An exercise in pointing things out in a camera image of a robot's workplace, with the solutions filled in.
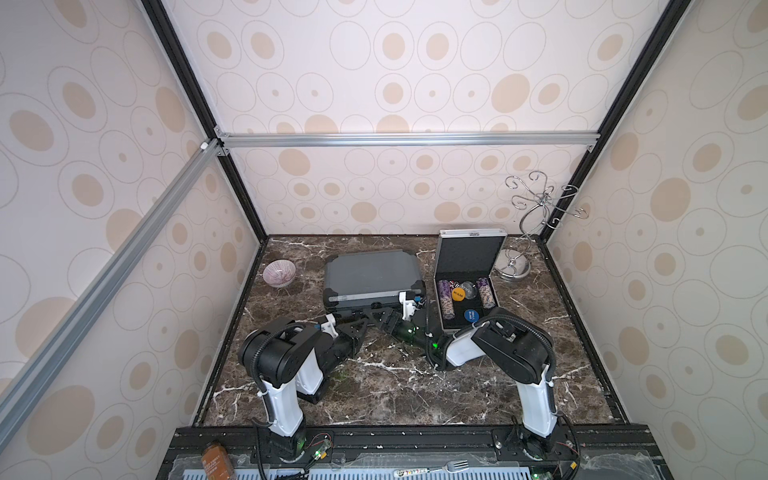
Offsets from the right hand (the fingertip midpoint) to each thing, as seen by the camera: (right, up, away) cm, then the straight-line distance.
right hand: (382, 314), depth 89 cm
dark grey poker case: (-4, +11, +8) cm, 14 cm away
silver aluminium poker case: (+27, +16, +8) cm, 32 cm away
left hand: (-1, -2, -3) cm, 4 cm away
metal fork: (+16, -33, -19) cm, 41 cm away
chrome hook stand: (+47, +32, -1) cm, 57 cm away
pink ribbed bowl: (-37, +12, +17) cm, 42 cm away
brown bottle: (-38, -31, -20) cm, 53 cm away
